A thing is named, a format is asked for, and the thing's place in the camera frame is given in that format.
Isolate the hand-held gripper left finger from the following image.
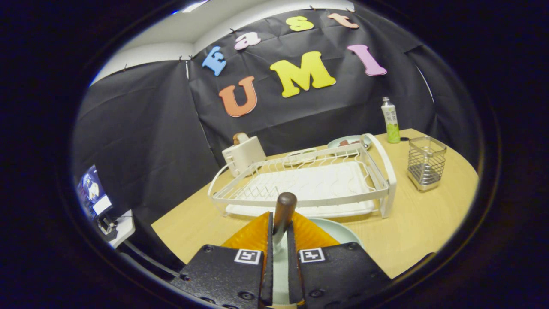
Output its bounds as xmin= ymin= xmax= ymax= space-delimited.
xmin=169 ymin=212 xmax=274 ymax=309

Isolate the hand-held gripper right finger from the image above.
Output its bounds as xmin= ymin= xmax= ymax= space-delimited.
xmin=287 ymin=212 xmax=392 ymax=307

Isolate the pale green plate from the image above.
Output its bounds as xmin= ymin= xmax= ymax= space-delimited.
xmin=272 ymin=218 xmax=364 ymax=305

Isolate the brown handled spoon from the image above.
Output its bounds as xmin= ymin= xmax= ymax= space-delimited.
xmin=273 ymin=192 xmax=298 ymax=254

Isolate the white wire dish rack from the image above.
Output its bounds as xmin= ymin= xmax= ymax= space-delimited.
xmin=208 ymin=133 xmax=398 ymax=219

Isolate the metal wire basket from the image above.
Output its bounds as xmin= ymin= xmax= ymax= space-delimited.
xmin=407 ymin=136 xmax=447 ymax=191

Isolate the small plate with food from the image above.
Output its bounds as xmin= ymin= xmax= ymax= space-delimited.
xmin=327 ymin=135 xmax=372 ymax=151

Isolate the white side desk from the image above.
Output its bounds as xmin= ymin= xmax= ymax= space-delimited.
xmin=105 ymin=209 xmax=136 ymax=249

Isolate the white toaster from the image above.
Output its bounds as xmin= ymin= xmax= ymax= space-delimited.
xmin=222 ymin=136 xmax=267 ymax=178

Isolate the ceiling light panel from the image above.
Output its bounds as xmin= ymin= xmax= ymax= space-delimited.
xmin=180 ymin=0 xmax=211 ymax=13

